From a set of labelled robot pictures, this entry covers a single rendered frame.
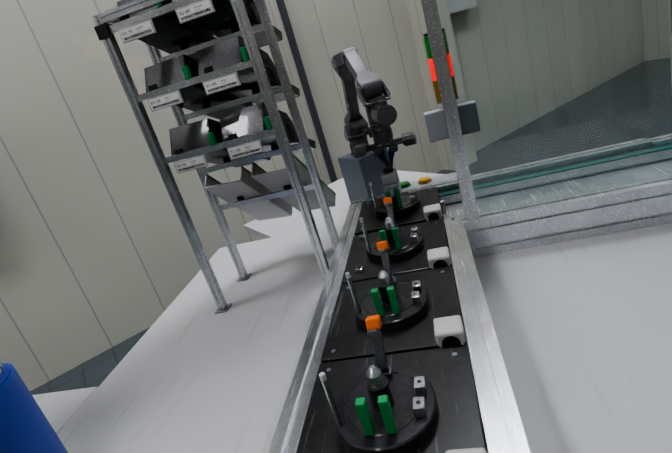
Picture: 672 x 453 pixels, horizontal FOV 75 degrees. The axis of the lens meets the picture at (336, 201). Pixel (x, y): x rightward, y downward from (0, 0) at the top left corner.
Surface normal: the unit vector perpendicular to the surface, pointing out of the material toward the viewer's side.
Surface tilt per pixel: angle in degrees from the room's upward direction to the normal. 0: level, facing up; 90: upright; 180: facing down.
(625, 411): 0
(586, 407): 0
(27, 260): 90
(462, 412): 0
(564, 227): 90
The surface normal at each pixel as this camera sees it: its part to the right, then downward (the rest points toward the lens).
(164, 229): 0.55, 0.11
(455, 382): -0.28, -0.91
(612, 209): -0.15, 0.36
